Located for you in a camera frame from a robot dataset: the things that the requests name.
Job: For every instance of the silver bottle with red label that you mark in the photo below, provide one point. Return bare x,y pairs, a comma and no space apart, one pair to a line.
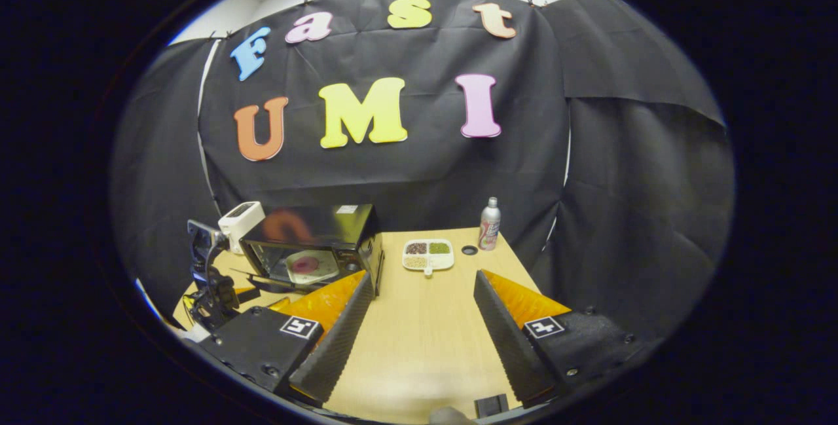
490,228

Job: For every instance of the black electric oven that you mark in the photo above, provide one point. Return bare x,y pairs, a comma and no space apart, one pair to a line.
353,235

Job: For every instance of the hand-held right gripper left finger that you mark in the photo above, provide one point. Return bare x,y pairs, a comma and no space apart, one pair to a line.
334,340

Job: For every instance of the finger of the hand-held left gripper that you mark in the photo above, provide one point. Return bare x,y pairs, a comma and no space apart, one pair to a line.
249,293

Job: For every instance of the white square plate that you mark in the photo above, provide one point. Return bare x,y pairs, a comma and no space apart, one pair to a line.
324,268

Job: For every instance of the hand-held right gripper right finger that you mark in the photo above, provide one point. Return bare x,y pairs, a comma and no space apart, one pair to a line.
507,340

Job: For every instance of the white toaster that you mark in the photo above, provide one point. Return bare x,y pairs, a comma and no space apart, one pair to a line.
239,222

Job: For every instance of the pink ham slice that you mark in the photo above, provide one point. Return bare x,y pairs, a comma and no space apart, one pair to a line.
305,264

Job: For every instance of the small black block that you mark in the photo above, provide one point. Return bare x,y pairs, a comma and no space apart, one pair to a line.
491,406

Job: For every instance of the white divided snack tray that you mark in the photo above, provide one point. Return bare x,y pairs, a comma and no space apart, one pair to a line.
429,255

